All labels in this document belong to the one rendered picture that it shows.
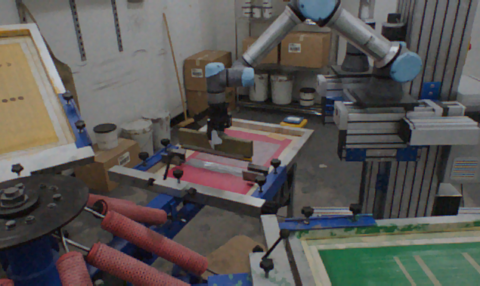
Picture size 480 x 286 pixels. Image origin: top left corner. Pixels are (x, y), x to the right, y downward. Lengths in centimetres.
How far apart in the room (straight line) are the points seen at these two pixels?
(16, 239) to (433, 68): 175
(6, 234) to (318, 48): 415
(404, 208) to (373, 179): 22
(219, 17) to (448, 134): 434
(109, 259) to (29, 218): 18
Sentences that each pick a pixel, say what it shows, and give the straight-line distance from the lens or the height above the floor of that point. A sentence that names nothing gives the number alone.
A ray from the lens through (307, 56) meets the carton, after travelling 475.
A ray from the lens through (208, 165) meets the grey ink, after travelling 178.
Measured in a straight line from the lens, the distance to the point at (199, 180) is 167.
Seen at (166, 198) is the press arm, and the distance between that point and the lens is 141.
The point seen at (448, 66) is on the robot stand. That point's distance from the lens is 204.
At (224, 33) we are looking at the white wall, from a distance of 567.
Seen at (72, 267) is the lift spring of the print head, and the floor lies 124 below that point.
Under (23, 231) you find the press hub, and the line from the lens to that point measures 90.
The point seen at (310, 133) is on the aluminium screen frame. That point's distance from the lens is 205.
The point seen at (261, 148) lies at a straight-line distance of 194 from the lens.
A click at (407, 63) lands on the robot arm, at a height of 144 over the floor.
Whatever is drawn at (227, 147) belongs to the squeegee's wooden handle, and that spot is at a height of 110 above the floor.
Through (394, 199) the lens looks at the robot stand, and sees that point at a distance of 224.
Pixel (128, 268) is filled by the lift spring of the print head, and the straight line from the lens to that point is 93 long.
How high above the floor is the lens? 177
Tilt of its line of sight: 24 degrees down
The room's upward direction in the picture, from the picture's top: 2 degrees counter-clockwise
